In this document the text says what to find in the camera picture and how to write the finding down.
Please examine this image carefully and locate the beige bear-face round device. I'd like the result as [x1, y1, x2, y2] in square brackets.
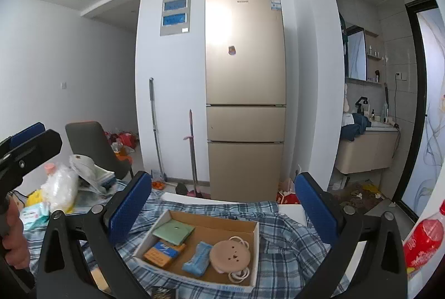
[217, 236, 251, 284]

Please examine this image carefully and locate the pile of red bags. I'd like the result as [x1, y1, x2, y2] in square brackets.
[105, 130, 137, 161]

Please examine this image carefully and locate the black packet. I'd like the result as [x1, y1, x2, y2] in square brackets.
[151, 287, 179, 299]

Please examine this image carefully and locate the gold refrigerator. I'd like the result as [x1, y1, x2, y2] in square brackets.
[204, 0, 286, 200]

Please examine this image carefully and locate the grey handled mop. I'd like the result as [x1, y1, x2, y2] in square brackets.
[149, 77, 168, 183]

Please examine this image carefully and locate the red paper bag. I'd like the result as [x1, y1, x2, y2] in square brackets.
[276, 188, 301, 205]

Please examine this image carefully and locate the light blue packet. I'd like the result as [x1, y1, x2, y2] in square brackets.
[182, 241, 213, 276]

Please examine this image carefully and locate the cardboard box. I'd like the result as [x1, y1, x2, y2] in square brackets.
[133, 209, 260, 293]

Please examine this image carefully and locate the white plastic bag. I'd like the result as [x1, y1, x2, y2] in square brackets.
[41, 165, 79, 213]

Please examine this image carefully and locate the printed glass door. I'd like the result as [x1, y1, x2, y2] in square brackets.
[393, 0, 445, 224]

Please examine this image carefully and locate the yellow bag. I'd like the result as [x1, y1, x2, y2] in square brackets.
[26, 190, 47, 208]

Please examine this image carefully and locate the person's left hand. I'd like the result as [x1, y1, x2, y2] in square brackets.
[2, 198, 32, 270]

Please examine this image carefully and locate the green pouch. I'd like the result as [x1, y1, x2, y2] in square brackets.
[152, 219, 196, 246]

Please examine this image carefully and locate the red plastic bottle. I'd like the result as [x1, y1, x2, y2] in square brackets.
[402, 200, 445, 280]

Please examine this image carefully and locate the grey chair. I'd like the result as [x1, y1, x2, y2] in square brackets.
[65, 121, 134, 181]

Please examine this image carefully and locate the wall mirror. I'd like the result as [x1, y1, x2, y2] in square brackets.
[346, 26, 368, 81]

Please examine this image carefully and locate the yellow blue cigarette pack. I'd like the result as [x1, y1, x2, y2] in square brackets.
[143, 240, 186, 268]

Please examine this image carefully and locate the round pink device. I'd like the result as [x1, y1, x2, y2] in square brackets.
[209, 237, 251, 275]

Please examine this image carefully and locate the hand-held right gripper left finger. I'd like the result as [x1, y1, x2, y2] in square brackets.
[36, 171, 152, 299]

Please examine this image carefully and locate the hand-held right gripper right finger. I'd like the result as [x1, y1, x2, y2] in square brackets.
[295, 172, 408, 299]

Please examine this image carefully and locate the beige vanity cabinet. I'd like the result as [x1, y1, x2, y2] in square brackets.
[335, 127, 400, 175]

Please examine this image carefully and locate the dark blue cloth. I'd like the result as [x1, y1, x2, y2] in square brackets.
[341, 112, 372, 142]

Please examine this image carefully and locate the grey wall panel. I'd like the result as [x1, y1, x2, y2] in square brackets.
[160, 0, 192, 37]

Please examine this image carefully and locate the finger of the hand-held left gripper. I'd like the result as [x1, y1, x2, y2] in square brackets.
[0, 129, 63, 189]
[9, 123, 46, 150]

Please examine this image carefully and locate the wet wipes pack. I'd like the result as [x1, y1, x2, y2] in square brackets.
[19, 202, 53, 231]

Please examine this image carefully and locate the floor litter pile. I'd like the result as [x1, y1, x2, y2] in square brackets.
[328, 180, 394, 206]

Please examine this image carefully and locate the blue plaid shirt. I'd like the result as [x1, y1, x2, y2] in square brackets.
[29, 181, 352, 299]

